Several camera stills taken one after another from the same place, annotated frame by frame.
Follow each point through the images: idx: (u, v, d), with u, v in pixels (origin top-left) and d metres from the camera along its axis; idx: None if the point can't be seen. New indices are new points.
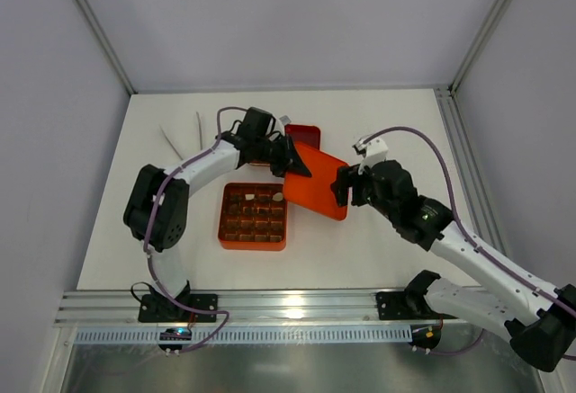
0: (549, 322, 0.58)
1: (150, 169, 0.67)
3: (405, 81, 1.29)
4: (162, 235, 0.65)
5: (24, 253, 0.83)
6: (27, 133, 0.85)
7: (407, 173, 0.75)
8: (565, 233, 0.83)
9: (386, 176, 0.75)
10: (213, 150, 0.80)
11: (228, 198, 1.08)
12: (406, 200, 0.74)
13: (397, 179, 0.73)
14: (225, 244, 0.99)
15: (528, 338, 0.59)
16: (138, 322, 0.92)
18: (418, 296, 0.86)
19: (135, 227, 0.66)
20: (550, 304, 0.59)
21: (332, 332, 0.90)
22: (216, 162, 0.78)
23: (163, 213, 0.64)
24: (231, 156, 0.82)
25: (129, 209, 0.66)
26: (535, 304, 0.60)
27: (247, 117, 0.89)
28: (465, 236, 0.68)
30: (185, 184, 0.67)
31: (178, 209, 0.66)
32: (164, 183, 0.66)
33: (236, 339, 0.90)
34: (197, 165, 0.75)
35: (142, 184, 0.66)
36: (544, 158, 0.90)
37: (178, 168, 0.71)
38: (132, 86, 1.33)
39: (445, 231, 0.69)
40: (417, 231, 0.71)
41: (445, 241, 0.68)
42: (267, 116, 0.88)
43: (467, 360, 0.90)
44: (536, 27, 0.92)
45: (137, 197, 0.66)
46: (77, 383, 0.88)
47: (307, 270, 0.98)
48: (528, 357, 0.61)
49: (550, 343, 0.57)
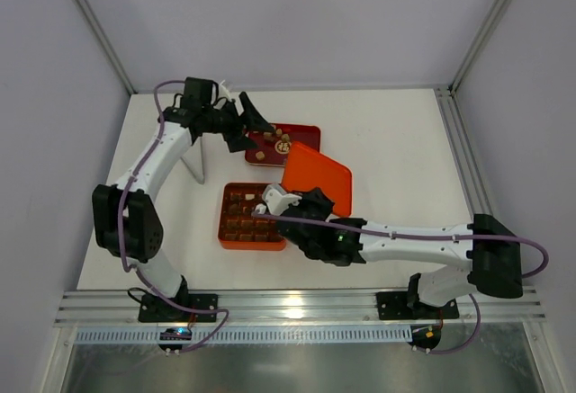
0: (481, 258, 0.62)
1: (102, 188, 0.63)
3: (405, 81, 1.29)
4: (142, 247, 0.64)
5: (24, 253, 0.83)
6: (27, 132, 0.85)
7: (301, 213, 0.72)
8: (563, 230, 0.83)
9: (288, 225, 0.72)
10: (161, 138, 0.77)
11: (228, 198, 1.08)
12: (318, 236, 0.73)
13: (300, 225, 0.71)
14: (224, 244, 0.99)
15: (488, 281, 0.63)
16: (138, 322, 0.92)
18: (422, 304, 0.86)
19: (112, 246, 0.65)
20: (472, 242, 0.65)
21: (333, 332, 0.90)
22: (167, 150, 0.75)
23: (133, 227, 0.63)
24: (182, 137, 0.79)
25: (99, 234, 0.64)
26: (462, 250, 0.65)
27: (186, 86, 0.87)
28: (377, 230, 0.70)
30: (146, 195, 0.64)
31: (147, 218, 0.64)
32: (122, 200, 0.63)
33: (236, 339, 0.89)
34: (148, 165, 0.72)
35: (101, 209, 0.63)
36: (543, 157, 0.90)
37: (130, 178, 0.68)
38: (132, 86, 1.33)
39: (363, 240, 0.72)
40: (346, 255, 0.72)
41: (365, 249, 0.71)
42: (207, 82, 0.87)
43: (468, 359, 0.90)
44: (536, 27, 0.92)
45: (102, 220, 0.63)
46: (77, 384, 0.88)
47: (307, 269, 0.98)
48: (503, 293, 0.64)
49: (498, 275, 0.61)
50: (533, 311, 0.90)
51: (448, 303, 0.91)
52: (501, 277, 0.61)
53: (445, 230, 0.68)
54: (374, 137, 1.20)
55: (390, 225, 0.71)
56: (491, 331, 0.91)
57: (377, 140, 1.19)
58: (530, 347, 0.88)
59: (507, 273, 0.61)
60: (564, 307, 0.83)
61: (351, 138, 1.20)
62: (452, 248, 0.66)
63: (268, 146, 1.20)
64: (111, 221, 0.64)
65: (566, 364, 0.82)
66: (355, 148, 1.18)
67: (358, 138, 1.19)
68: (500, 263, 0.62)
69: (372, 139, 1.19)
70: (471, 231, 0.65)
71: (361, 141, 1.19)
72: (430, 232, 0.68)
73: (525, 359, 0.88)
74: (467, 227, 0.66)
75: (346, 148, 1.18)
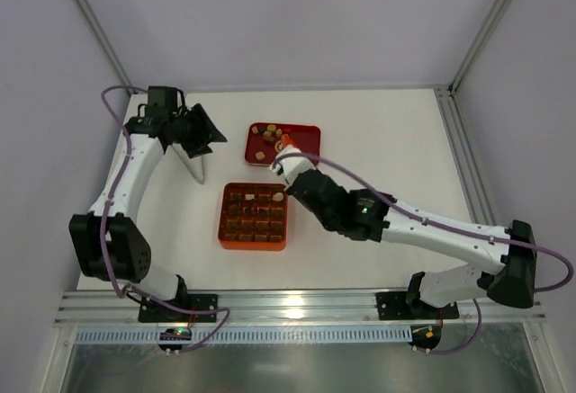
0: (516, 266, 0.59)
1: (78, 219, 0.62)
3: (405, 81, 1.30)
4: (132, 270, 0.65)
5: (24, 253, 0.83)
6: (27, 132, 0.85)
7: (327, 178, 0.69)
8: (563, 231, 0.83)
9: (307, 190, 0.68)
10: (131, 154, 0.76)
11: (228, 198, 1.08)
12: (337, 204, 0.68)
13: (320, 189, 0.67)
14: (225, 244, 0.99)
15: (510, 289, 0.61)
16: (139, 322, 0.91)
18: (421, 302, 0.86)
19: (101, 272, 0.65)
20: (508, 246, 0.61)
21: (332, 332, 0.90)
22: (139, 165, 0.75)
23: (119, 252, 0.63)
24: (152, 147, 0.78)
25: (85, 263, 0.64)
26: (496, 254, 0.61)
27: (151, 96, 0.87)
28: (408, 213, 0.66)
30: (127, 218, 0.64)
31: (132, 242, 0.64)
32: (103, 229, 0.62)
33: (236, 339, 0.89)
34: (123, 183, 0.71)
35: (81, 238, 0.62)
36: (543, 158, 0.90)
37: (108, 202, 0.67)
38: (131, 86, 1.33)
39: (389, 218, 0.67)
40: (364, 227, 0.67)
41: (391, 227, 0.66)
42: (168, 90, 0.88)
43: (467, 359, 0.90)
44: (536, 28, 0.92)
45: (85, 251, 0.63)
46: (77, 384, 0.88)
47: (307, 269, 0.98)
48: (517, 302, 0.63)
49: (525, 283, 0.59)
50: (533, 311, 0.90)
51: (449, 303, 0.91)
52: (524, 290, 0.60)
53: (480, 229, 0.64)
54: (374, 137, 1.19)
55: (422, 211, 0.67)
56: (491, 331, 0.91)
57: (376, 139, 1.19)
58: (530, 347, 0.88)
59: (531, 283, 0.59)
60: (564, 307, 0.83)
61: (351, 138, 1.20)
62: (485, 249, 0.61)
63: (268, 146, 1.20)
64: (94, 250, 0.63)
65: (566, 364, 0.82)
66: (355, 148, 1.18)
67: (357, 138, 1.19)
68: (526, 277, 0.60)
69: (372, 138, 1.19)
70: (508, 236, 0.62)
71: (361, 141, 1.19)
72: (467, 228, 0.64)
73: (525, 360, 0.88)
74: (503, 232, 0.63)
75: (345, 148, 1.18)
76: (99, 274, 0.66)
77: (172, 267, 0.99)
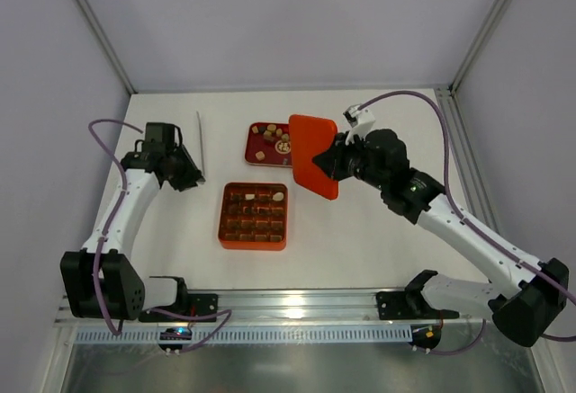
0: (531, 294, 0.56)
1: (71, 258, 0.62)
3: (405, 81, 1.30)
4: (124, 310, 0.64)
5: (24, 253, 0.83)
6: (27, 132, 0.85)
7: (401, 145, 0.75)
8: (563, 231, 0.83)
9: (380, 147, 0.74)
10: (127, 189, 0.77)
11: (228, 198, 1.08)
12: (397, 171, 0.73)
13: (391, 150, 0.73)
14: (224, 244, 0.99)
15: (515, 317, 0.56)
16: (139, 322, 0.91)
18: (418, 295, 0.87)
19: (92, 314, 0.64)
20: (533, 276, 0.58)
21: (332, 332, 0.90)
22: (134, 200, 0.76)
23: (112, 292, 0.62)
24: (148, 183, 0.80)
25: (75, 304, 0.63)
26: (517, 276, 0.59)
27: (148, 132, 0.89)
28: (453, 209, 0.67)
30: (122, 255, 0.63)
31: (126, 281, 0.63)
32: (95, 269, 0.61)
33: (236, 339, 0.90)
34: (118, 219, 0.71)
35: (74, 277, 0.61)
36: (543, 157, 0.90)
37: (103, 237, 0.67)
38: (132, 86, 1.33)
39: (432, 203, 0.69)
40: (405, 202, 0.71)
41: (429, 212, 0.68)
42: (168, 126, 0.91)
43: (468, 359, 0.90)
44: (536, 27, 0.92)
45: (76, 291, 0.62)
46: (77, 383, 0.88)
47: (306, 269, 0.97)
48: (517, 337, 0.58)
49: (531, 315, 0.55)
50: None
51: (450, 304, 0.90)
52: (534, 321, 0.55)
53: (514, 251, 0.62)
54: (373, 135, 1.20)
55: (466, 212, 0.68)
56: (491, 331, 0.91)
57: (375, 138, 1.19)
58: (530, 347, 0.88)
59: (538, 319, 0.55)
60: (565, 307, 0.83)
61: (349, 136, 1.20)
62: (509, 268, 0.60)
63: (268, 146, 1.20)
64: (85, 290, 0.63)
65: (566, 364, 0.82)
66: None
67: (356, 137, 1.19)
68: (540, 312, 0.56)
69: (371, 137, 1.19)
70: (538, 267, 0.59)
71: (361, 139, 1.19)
72: (501, 243, 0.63)
73: (525, 359, 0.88)
74: (536, 263, 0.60)
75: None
76: (91, 314, 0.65)
77: (172, 267, 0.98)
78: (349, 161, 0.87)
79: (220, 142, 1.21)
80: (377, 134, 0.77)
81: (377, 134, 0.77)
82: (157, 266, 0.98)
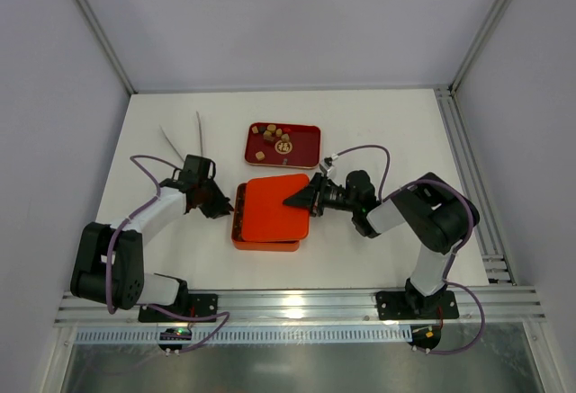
0: (406, 194, 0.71)
1: (94, 227, 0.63)
3: (405, 81, 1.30)
4: (120, 295, 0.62)
5: (24, 253, 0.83)
6: (26, 132, 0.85)
7: (372, 184, 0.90)
8: (564, 231, 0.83)
9: (355, 184, 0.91)
10: (159, 197, 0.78)
11: (240, 199, 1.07)
12: (364, 204, 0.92)
13: (362, 191, 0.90)
14: (240, 244, 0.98)
15: (409, 218, 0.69)
16: (139, 322, 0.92)
18: (417, 292, 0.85)
19: (85, 292, 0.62)
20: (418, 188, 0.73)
21: (333, 332, 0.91)
22: (163, 208, 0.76)
23: (117, 269, 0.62)
24: (179, 200, 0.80)
25: (76, 277, 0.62)
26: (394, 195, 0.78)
27: (186, 163, 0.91)
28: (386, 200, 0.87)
30: (139, 236, 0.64)
31: (133, 262, 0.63)
32: (112, 240, 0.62)
33: (236, 339, 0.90)
34: (144, 215, 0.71)
35: (90, 245, 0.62)
36: (543, 157, 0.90)
37: (126, 218, 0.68)
38: (132, 86, 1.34)
39: (371, 218, 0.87)
40: (366, 227, 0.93)
41: (370, 216, 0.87)
42: (205, 161, 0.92)
43: (468, 361, 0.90)
44: (536, 28, 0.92)
45: (85, 263, 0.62)
46: (77, 384, 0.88)
47: (306, 269, 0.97)
48: (430, 244, 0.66)
49: (409, 208, 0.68)
50: (533, 311, 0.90)
51: (449, 303, 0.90)
52: (413, 209, 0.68)
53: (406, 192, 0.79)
54: (373, 165, 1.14)
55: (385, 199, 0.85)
56: (490, 331, 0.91)
57: (379, 162, 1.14)
58: (530, 348, 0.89)
59: (418, 210, 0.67)
60: (565, 307, 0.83)
61: (351, 164, 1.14)
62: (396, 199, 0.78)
63: (268, 146, 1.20)
64: (94, 263, 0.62)
65: (565, 363, 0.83)
66: (350, 163, 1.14)
67: (358, 162, 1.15)
68: (421, 201, 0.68)
69: (369, 166, 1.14)
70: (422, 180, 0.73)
71: (359, 163, 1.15)
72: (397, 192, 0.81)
73: (525, 360, 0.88)
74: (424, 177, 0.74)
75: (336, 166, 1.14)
76: (87, 295, 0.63)
77: (172, 268, 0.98)
78: (330, 194, 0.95)
79: (220, 142, 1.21)
80: (356, 175, 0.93)
81: (355, 175, 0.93)
82: (157, 266, 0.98)
